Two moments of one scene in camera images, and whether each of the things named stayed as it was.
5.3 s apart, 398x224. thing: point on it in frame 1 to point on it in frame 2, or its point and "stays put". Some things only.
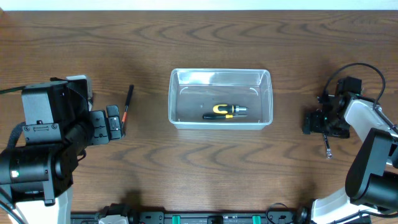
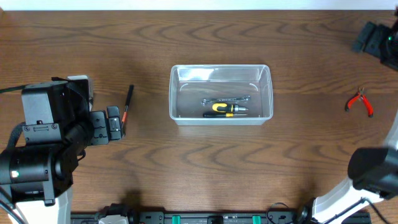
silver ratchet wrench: x=329 y=155 to x=204 y=101
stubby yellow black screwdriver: x=224 y=109 stays put
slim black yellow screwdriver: x=208 y=116 stays put
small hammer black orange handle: x=125 y=117 stays put
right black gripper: x=323 y=125 to x=374 y=38
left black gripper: x=99 y=127 stays put
